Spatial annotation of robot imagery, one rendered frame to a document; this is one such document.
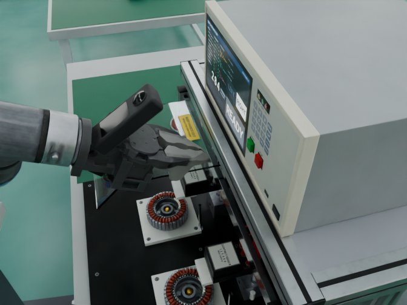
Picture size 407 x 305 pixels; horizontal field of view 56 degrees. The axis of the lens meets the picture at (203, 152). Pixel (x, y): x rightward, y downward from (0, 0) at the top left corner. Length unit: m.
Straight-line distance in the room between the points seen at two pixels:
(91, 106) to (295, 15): 0.96
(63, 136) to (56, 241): 1.57
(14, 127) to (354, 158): 0.44
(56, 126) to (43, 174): 1.89
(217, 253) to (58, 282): 1.23
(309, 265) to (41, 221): 1.75
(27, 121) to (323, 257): 0.45
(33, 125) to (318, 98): 0.37
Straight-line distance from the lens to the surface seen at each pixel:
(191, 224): 1.04
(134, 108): 0.53
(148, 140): 0.58
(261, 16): 0.76
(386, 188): 0.65
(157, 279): 0.95
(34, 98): 3.09
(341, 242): 0.64
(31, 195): 2.33
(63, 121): 0.54
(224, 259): 0.81
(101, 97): 1.57
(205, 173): 0.96
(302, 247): 0.61
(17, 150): 0.54
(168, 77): 1.65
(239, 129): 0.70
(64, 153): 0.54
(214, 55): 0.79
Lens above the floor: 1.61
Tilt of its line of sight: 43 degrees down
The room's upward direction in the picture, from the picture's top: straight up
